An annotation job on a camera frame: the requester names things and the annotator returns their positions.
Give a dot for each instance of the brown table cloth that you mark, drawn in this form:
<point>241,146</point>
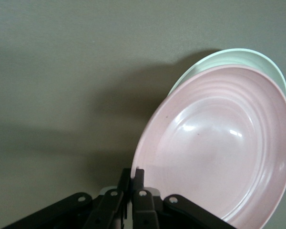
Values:
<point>62,83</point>

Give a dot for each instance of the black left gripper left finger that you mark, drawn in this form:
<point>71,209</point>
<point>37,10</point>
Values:
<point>105,212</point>

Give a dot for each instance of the pink plate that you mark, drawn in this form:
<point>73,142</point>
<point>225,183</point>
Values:
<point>217,148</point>

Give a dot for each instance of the beige plate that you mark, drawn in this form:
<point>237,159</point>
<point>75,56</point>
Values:
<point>240,58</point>

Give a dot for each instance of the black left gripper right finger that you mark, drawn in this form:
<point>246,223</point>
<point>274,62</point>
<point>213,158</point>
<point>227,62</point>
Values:
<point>145,212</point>

